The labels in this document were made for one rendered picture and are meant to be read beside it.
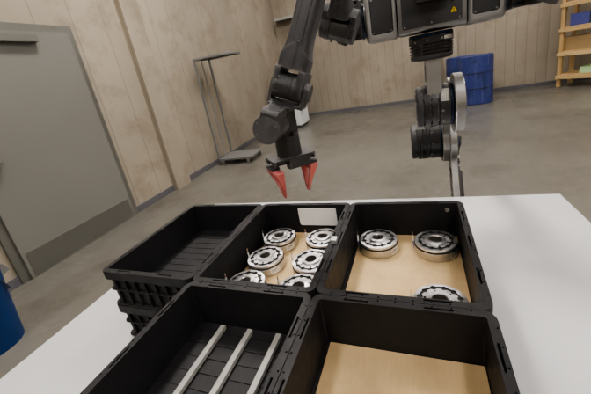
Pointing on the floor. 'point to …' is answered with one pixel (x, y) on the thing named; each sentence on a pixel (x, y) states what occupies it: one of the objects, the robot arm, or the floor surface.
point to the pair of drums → (475, 76)
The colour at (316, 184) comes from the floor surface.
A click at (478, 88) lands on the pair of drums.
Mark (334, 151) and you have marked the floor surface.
